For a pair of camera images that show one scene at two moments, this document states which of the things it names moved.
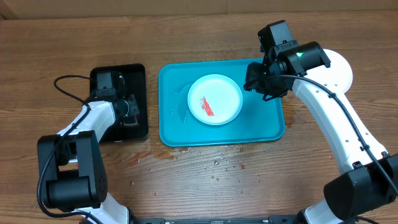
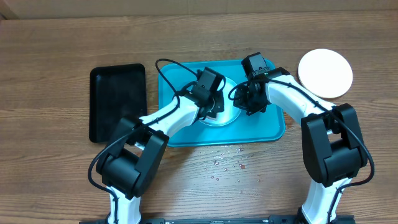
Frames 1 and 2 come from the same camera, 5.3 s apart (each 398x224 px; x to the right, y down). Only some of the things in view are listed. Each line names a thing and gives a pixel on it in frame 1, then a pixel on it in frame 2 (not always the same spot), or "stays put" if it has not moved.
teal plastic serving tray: x=259 y=121 stays put
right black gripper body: x=261 y=82 → x=250 y=102
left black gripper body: x=131 y=105 → x=217 y=104
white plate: x=337 y=77 stays put
